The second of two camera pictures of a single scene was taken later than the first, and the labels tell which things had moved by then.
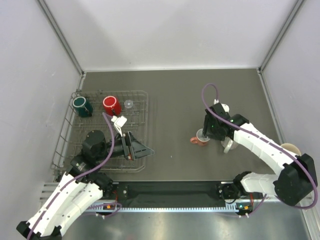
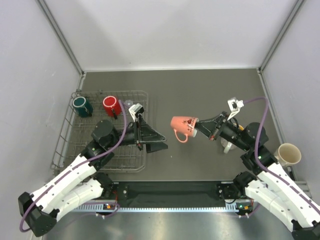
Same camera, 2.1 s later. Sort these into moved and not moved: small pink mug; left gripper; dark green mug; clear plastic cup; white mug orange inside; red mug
Moved: small pink mug; left gripper
Not moved: white mug orange inside; dark green mug; clear plastic cup; red mug
